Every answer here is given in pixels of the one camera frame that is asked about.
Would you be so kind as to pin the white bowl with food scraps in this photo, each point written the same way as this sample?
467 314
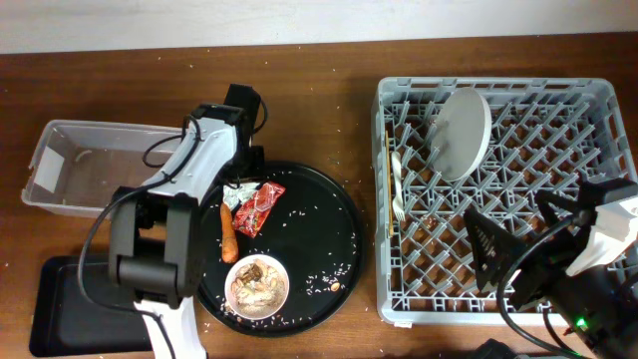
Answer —
256 287

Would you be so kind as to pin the clear plastic waste bin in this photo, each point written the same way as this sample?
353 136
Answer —
78 165

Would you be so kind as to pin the grey round plate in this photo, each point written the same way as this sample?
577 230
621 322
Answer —
463 128

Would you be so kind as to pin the round black serving tray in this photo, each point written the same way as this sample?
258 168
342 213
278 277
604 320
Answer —
314 231

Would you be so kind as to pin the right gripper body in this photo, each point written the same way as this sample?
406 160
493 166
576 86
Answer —
586 267

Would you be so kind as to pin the black rectangular waste tray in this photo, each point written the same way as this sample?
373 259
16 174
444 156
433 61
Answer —
66 324

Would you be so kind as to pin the orange carrot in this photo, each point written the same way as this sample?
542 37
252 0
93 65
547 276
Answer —
229 246

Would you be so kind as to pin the silver foil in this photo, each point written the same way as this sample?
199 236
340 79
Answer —
234 196

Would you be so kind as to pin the white plastic fork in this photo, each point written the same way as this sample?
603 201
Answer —
398 204

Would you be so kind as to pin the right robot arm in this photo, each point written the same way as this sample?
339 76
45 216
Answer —
566 265

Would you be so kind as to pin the grey plastic dishwasher rack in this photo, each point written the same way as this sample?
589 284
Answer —
546 133

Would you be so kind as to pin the wooden chopstick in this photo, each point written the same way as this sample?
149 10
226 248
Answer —
389 184

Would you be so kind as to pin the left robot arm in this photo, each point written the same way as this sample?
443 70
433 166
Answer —
157 247

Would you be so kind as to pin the red snack wrapper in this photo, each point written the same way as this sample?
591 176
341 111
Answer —
254 211

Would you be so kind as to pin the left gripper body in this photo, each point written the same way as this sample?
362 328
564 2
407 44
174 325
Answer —
243 154

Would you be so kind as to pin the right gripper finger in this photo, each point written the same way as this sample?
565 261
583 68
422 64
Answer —
494 249
548 202

